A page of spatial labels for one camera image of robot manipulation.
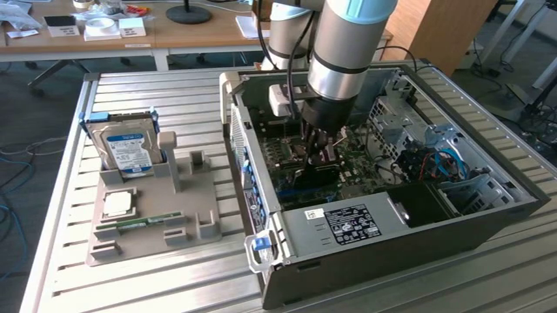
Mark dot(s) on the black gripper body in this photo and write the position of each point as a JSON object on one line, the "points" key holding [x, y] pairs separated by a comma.
{"points": [[327, 114]]}

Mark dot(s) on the graphics card with metal bracket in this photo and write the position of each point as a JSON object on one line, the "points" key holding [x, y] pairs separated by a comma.
{"points": [[318, 177]]}

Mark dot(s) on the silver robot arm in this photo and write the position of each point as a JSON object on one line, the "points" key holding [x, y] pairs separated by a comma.
{"points": [[348, 42]]}

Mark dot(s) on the CPU socket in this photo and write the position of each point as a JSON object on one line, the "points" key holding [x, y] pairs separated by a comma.
{"points": [[296, 150]]}

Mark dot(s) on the metal socket cover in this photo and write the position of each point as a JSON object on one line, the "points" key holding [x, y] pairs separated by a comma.
{"points": [[343, 135]]}

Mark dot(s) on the green motherboard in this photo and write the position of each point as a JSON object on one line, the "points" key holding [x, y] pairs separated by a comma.
{"points": [[361, 172]]}

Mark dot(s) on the silver drive cage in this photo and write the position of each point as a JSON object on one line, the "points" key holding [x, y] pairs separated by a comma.
{"points": [[392, 130]]}

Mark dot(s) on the blue expansion slot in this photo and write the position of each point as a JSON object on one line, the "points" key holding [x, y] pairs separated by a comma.
{"points": [[288, 194]]}

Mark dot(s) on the grey power supply unit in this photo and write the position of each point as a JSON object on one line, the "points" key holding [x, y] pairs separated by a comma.
{"points": [[305, 238]]}

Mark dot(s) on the brown cardboard box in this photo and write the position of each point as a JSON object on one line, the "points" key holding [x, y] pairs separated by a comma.
{"points": [[264, 24]]}

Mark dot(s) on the white paper stack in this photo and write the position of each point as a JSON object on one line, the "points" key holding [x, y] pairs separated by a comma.
{"points": [[248, 29]]}

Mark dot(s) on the grey parts rack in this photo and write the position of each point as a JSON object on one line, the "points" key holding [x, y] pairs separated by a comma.
{"points": [[192, 202]]}

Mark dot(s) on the blue case latch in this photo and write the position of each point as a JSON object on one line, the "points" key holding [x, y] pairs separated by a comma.
{"points": [[258, 244]]}

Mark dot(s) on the wooden cabinet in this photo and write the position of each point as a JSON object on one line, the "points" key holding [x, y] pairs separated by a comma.
{"points": [[435, 32]]}

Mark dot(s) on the silver disk bay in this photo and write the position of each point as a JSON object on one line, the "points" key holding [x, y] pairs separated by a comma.
{"points": [[479, 192]]}

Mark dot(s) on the black open PC case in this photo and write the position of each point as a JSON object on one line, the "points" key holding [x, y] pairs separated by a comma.
{"points": [[392, 267]]}

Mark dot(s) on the hard disk in blue carrier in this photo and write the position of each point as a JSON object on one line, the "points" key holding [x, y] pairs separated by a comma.
{"points": [[129, 146]]}

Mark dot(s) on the black lamp base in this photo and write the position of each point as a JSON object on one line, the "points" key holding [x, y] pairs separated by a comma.
{"points": [[189, 14]]}

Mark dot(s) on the silver CPU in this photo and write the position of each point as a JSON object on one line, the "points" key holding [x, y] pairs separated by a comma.
{"points": [[118, 204]]}

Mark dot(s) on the small white box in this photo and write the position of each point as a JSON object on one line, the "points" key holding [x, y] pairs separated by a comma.
{"points": [[131, 27]]}

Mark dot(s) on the red small parts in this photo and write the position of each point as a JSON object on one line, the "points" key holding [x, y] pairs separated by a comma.
{"points": [[137, 10]]}

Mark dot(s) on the white boxes on desk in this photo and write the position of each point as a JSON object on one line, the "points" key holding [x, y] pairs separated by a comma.
{"points": [[101, 24]]}

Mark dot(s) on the beige tape roll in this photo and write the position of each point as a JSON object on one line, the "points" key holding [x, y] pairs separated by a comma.
{"points": [[83, 3]]}

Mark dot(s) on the wooden desk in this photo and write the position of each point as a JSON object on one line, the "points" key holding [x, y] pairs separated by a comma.
{"points": [[53, 44]]}

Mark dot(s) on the black and white card box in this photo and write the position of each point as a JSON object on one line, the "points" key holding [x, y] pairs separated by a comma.
{"points": [[61, 25]]}

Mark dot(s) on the white paper tag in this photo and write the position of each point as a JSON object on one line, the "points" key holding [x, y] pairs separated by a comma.
{"points": [[22, 33]]}

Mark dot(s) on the clear plastic bag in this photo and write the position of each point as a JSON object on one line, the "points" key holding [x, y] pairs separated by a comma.
{"points": [[18, 14]]}

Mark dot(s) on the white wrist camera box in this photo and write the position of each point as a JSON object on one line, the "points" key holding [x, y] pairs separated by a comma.
{"points": [[278, 101]]}

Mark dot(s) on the white desk frame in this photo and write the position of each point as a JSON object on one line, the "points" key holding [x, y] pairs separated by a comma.
{"points": [[548, 73]]}

